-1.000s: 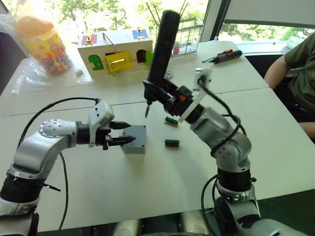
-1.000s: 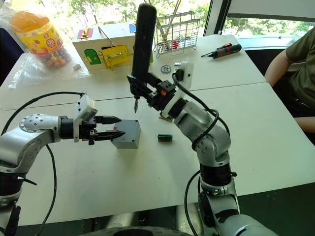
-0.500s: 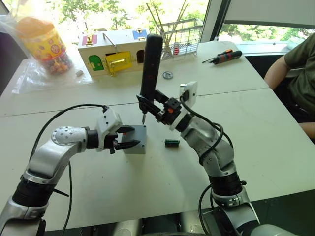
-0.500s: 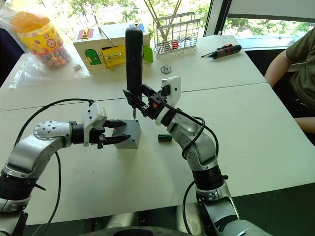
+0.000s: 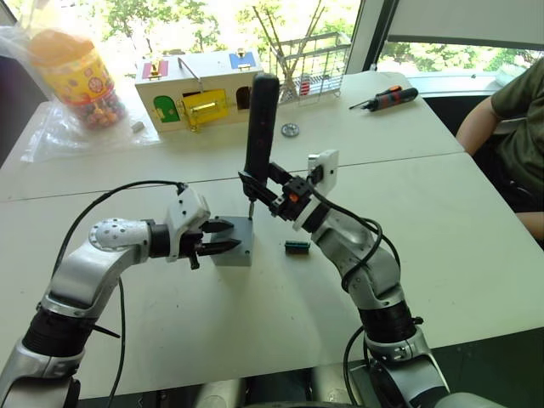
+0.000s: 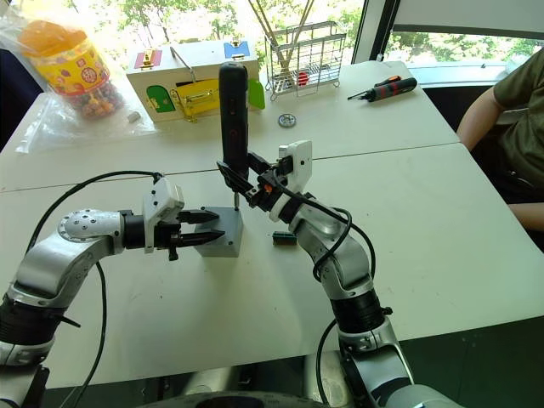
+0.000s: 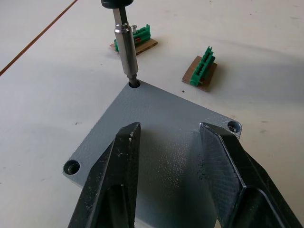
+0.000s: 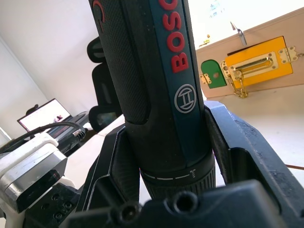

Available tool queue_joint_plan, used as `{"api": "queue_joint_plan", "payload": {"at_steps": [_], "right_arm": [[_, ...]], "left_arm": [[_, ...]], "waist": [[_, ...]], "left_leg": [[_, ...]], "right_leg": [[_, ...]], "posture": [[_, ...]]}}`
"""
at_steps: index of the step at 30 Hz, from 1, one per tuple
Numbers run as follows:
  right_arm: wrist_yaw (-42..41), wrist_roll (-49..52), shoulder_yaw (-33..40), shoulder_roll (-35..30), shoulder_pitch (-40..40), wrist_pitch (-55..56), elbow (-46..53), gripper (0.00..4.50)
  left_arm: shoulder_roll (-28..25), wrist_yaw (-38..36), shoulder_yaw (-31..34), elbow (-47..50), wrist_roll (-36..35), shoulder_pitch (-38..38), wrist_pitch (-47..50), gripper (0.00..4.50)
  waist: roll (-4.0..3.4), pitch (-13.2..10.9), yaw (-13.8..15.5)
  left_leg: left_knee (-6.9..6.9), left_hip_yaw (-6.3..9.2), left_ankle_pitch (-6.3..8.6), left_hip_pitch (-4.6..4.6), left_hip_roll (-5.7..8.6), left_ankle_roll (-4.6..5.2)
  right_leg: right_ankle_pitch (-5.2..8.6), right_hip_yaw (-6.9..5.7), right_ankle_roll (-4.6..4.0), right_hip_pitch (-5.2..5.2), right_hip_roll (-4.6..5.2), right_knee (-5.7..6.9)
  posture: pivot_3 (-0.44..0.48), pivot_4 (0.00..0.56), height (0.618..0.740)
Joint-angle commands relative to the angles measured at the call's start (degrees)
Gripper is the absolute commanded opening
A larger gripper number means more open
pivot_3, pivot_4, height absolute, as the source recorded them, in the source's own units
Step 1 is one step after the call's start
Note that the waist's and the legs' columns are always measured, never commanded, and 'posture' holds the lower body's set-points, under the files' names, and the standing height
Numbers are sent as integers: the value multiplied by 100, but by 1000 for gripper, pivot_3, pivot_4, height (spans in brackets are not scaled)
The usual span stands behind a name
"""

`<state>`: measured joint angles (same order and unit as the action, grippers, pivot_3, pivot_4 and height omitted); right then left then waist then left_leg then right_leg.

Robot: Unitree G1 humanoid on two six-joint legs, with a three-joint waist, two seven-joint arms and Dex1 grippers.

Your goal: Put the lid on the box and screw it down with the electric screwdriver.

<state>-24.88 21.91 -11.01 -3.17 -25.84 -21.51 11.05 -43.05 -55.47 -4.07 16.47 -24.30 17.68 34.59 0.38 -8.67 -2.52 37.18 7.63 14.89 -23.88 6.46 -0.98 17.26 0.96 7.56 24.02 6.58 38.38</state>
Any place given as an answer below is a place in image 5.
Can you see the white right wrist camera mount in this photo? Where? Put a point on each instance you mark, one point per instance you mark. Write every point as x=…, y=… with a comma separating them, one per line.
x=328, y=166

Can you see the small grey block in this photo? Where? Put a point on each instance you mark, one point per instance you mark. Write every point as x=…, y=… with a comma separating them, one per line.
x=137, y=126

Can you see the wooden lock box toy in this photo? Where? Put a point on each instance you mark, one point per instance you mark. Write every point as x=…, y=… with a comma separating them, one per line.
x=200, y=95

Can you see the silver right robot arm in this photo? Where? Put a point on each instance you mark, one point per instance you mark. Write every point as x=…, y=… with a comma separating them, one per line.
x=374, y=272

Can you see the red black hand screwdriver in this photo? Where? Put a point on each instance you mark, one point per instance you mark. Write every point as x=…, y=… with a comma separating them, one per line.
x=393, y=98

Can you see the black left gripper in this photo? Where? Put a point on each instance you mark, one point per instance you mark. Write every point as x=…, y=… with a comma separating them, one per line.
x=194, y=248

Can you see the orange black hand screwdriver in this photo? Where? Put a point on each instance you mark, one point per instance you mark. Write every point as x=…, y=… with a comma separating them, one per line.
x=387, y=90

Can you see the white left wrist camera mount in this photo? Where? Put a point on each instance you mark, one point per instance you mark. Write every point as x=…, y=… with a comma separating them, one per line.
x=185, y=212

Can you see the white window frame post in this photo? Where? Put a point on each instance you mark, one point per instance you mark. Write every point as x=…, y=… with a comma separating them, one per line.
x=367, y=36

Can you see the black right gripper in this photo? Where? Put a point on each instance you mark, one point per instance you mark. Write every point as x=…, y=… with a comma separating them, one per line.
x=294, y=196

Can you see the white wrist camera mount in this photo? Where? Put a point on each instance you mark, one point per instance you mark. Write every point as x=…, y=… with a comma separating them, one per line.
x=328, y=166
x=185, y=212

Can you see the candy jar with orange lid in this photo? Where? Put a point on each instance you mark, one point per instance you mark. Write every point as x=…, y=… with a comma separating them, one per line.
x=78, y=81

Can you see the person's bare forearm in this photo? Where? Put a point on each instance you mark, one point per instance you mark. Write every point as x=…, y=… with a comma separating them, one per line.
x=476, y=123
x=532, y=227

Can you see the round metal gear disc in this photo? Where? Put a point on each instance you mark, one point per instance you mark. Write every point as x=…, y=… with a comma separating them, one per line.
x=290, y=129

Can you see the person in green shirt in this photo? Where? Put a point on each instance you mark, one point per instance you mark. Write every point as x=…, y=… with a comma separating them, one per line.
x=525, y=123

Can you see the black electric screwdriver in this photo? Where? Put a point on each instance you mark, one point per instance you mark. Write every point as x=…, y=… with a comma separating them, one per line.
x=261, y=123

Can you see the small black green bit holder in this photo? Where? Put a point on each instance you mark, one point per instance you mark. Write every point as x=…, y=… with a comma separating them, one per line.
x=297, y=248

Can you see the grey box with lid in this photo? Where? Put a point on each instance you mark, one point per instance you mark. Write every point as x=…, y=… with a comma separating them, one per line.
x=236, y=244

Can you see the clear plastic bag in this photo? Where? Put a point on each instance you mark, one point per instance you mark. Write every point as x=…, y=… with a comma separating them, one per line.
x=51, y=136

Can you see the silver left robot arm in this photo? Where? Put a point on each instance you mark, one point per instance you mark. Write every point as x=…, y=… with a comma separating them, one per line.
x=81, y=272

